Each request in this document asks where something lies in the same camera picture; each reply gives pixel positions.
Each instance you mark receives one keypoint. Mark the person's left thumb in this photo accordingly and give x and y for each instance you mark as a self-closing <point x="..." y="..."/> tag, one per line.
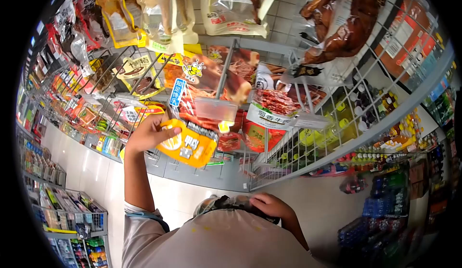
<point x="170" y="132"/>

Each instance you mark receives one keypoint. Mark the person's right hand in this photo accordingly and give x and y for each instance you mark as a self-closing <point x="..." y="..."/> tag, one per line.
<point x="272" y="206"/>

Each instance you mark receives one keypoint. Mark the stack of bottled drink packs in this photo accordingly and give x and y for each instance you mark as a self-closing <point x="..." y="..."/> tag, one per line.
<point x="386" y="213"/>

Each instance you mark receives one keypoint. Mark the yellow snack packet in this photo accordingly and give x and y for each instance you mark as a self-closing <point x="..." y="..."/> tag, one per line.
<point x="195" y="148"/>

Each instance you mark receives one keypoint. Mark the full shop shelf with hooks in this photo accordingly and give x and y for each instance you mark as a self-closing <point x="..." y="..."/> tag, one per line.
<point x="216" y="69"/>

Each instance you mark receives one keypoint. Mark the clear plastic packet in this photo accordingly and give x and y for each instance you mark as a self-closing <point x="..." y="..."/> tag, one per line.
<point x="216" y="204"/>

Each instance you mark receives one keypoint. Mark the full shop drinks shelf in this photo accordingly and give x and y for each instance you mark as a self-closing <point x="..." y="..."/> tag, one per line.
<point x="379" y="123"/>

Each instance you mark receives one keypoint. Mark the person's left hand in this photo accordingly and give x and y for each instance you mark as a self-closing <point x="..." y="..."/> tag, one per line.
<point x="146" y="136"/>

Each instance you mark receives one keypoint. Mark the person's right fingers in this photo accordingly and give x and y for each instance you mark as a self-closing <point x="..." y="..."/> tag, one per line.
<point x="260" y="200"/>

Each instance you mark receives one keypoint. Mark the person's body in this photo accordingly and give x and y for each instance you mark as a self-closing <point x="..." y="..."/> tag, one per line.
<point x="216" y="242"/>

